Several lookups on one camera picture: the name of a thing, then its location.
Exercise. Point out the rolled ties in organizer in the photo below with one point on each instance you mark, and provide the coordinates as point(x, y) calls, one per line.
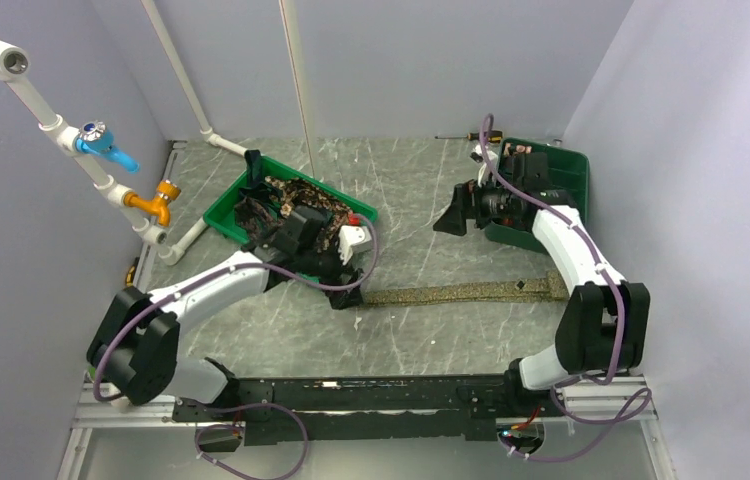
point(516, 150)

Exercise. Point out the aluminium frame rail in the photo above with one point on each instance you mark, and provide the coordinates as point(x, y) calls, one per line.
point(580, 404)

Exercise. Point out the white vertical pole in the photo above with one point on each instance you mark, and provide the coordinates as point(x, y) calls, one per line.
point(288, 11)

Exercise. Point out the orange brass tap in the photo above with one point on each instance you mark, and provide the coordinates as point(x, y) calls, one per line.
point(157, 205)

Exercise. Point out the blue valve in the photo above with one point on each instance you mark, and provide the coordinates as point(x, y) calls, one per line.
point(94, 138)

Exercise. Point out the brown floral tie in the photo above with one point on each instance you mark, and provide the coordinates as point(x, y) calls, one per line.
point(297, 192)

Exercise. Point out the yellow black tool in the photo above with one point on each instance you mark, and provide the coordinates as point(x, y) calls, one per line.
point(131, 272)

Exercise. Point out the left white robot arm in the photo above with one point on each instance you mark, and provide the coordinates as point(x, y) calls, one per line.
point(134, 353)

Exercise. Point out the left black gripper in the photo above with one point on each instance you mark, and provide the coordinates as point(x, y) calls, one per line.
point(340, 269)

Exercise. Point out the olive gold patterned tie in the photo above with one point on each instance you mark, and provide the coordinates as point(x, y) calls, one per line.
point(548, 289)

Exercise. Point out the dark teal tie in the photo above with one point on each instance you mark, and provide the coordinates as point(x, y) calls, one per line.
point(262, 196)

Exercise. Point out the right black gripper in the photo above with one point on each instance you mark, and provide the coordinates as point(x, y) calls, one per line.
point(467, 203)

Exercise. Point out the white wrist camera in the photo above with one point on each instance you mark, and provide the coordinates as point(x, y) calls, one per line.
point(354, 237)
point(487, 158)

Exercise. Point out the green compartment organizer box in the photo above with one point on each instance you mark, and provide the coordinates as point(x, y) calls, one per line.
point(568, 170)

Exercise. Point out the green tray of ties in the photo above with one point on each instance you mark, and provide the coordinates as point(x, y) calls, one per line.
point(221, 217)

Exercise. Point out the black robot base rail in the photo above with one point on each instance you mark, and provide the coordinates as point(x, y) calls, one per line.
point(473, 407)

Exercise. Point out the orange handled screwdriver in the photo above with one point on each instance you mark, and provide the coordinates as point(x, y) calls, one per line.
point(495, 137)

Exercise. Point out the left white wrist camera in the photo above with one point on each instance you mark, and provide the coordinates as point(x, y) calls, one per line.
point(354, 237)

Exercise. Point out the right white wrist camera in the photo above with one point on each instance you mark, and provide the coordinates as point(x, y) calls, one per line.
point(487, 158)

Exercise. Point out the white pvc pipe frame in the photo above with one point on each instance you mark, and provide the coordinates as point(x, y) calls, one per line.
point(14, 67)

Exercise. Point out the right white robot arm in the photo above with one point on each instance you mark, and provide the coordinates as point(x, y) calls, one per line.
point(604, 323)

